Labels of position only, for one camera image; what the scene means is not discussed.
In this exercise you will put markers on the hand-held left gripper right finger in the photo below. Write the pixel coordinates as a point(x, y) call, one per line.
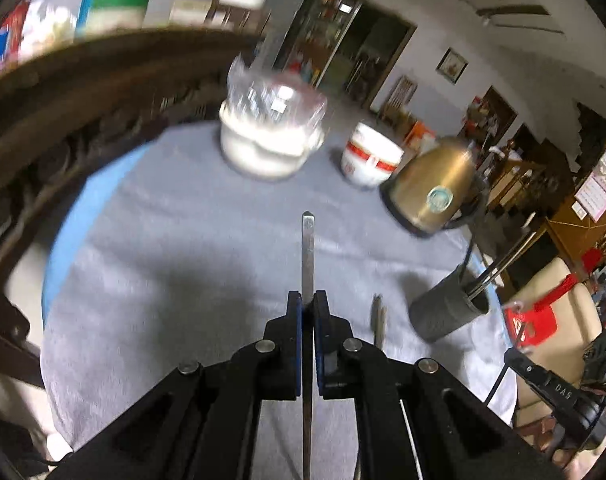
point(319, 340)

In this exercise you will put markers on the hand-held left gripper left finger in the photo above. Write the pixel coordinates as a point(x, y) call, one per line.
point(297, 340)

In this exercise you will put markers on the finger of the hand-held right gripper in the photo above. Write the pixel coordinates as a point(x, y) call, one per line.
point(520, 362)

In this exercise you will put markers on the dark wooden chopstick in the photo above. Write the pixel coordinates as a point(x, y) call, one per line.
point(500, 271)
point(497, 382)
point(467, 262)

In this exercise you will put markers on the metal chopstick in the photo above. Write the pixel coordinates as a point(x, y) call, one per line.
point(379, 320)
point(308, 260)

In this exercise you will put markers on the grey metal chopstick holder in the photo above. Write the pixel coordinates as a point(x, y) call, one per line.
point(448, 310)

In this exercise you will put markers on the metal chopsticks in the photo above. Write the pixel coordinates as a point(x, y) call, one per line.
point(505, 259)

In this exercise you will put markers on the beige cushioned wooden chair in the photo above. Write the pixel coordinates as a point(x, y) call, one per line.
point(548, 290)

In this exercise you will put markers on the grey tablecloth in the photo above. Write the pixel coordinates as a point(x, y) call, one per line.
point(193, 260)

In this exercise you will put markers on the wooden stair railing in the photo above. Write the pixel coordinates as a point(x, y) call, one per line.
point(533, 180)

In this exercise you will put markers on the white bowl red band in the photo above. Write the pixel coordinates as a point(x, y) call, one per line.
point(370, 164)
point(378, 142)

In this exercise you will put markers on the white plastic basin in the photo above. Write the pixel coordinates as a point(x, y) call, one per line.
point(263, 152)

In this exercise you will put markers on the gold electric kettle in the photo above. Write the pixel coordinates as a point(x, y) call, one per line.
point(433, 180)

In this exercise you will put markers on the orange cardboard box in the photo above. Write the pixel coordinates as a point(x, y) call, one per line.
point(420, 136)

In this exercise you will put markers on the clear plastic bag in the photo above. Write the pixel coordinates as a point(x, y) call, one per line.
point(278, 97)

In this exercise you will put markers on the wooden dining chair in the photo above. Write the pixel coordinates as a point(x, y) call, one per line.
point(400, 97)

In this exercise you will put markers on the shelf cabinet with bottles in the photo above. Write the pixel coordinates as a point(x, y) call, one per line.
point(328, 35)

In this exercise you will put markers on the carved dark wooden chair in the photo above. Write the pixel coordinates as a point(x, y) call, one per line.
point(83, 100)

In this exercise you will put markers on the grey refrigerator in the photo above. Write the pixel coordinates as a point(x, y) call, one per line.
point(288, 10)

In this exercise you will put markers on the white plastic bags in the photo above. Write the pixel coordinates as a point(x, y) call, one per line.
point(48, 25)

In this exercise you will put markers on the red packet box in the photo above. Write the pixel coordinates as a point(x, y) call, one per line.
point(3, 40)

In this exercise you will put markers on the wall calendar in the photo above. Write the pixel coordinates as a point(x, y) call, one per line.
point(600, 185)

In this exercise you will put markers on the framed wall picture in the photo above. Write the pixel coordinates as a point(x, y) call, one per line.
point(452, 66)

